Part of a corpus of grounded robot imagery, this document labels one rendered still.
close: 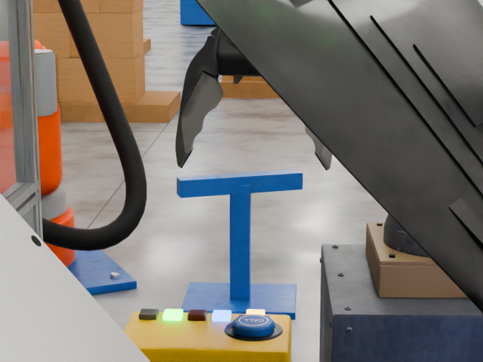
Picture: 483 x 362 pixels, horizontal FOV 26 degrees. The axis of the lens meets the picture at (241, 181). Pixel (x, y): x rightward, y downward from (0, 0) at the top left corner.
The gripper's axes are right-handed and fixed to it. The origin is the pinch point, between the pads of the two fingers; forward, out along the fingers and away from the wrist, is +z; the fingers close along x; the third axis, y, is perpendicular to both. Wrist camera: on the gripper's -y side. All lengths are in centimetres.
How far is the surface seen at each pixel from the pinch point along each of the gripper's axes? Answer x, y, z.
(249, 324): 0.3, -1.2, 14.7
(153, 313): 9.9, 2.3, 15.1
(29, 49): 45, 91, -1
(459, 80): -13.0, -37.8, -13.3
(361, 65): -7.7, -40.2, -14.3
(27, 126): 46, 90, 13
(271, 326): -1.8, -1.1, 14.9
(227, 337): 2.2, -2.2, 15.7
